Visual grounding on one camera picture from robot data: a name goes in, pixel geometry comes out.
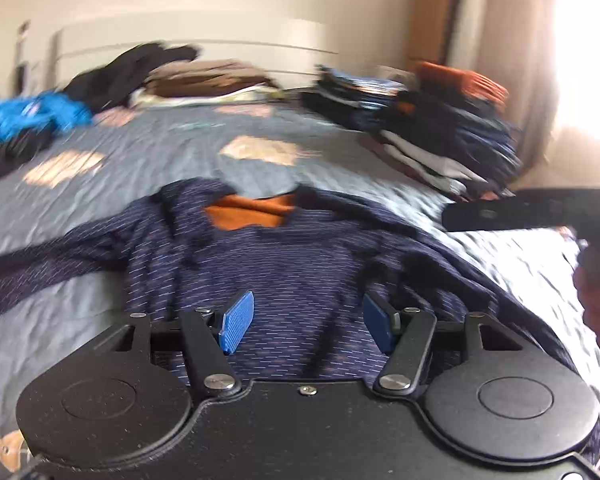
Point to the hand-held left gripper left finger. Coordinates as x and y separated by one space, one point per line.
237 320

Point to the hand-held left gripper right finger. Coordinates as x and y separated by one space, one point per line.
377 322

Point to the low stack of folded clothes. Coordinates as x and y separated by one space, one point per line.
345 95

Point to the navy dotted top orange lining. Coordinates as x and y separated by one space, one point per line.
305 260

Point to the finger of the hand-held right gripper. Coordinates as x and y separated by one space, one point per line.
480 215

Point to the tall stack of folded clothes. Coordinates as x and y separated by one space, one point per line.
455 130

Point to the blue jacket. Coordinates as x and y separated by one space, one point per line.
25 115

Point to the stack of folded brown clothes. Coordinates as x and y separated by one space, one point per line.
205 80

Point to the black crumpled garment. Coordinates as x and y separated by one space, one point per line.
10 155

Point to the black coat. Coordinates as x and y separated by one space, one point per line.
115 75

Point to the white headboard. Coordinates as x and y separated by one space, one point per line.
230 35

